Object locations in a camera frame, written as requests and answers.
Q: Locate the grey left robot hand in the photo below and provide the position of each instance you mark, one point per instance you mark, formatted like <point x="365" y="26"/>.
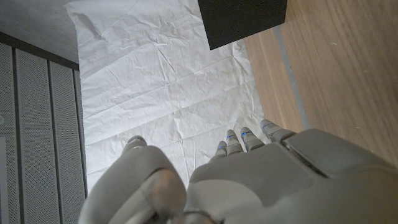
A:
<point x="264" y="186"/>

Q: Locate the black foam board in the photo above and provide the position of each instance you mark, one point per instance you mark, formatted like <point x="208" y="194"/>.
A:
<point x="242" y="18"/>

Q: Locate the white cloth backdrop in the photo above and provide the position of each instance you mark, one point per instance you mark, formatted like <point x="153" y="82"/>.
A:
<point x="155" y="77"/>

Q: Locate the grey perforated partition panel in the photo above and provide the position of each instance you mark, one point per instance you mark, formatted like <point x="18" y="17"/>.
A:
<point x="31" y="124"/>

